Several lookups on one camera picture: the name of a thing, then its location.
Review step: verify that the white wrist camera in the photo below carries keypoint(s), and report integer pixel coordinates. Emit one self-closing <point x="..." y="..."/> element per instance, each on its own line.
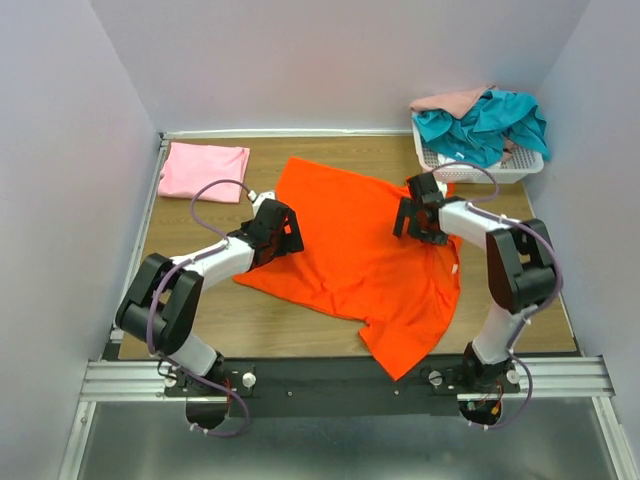
<point x="257" y="199"/>
<point x="442" y="187"/>

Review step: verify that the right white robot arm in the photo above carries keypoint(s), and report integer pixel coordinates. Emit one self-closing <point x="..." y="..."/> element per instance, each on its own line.
<point x="522" y="271"/>

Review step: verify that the white t shirt in basket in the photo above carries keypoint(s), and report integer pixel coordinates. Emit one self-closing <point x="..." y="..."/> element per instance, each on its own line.
<point x="450" y="162"/>

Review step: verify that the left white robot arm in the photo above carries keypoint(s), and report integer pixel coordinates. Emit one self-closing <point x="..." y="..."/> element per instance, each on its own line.
<point x="161" y="303"/>

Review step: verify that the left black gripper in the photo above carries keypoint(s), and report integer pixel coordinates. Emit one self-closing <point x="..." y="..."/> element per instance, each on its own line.
<point x="292" y="242"/>

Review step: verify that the orange t shirt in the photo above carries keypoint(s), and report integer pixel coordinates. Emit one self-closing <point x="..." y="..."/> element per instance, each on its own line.
<point x="353" y="267"/>

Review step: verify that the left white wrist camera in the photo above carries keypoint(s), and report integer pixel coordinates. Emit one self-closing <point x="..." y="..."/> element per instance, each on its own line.
<point x="257" y="199"/>

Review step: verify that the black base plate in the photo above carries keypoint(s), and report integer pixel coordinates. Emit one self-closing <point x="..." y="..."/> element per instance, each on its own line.
<point x="440" y="385"/>

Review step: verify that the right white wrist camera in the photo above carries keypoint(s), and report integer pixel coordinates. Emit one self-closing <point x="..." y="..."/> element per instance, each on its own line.
<point x="442" y="187"/>

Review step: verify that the white plastic basket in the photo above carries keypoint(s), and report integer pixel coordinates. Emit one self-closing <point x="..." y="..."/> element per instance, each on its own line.
<point x="521" y="163"/>

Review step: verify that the teal t shirt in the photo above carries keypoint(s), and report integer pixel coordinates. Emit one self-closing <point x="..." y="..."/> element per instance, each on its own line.
<point x="499" y="120"/>

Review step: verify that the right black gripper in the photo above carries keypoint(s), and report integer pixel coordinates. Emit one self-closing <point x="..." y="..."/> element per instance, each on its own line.
<point x="407" y="210"/>

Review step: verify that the dusty pink t shirt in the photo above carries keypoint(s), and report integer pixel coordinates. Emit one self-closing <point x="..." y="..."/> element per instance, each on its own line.
<point x="457" y="103"/>

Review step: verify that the folded pink t shirt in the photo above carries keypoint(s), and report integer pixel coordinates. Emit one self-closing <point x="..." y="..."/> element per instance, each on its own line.
<point x="190" y="167"/>

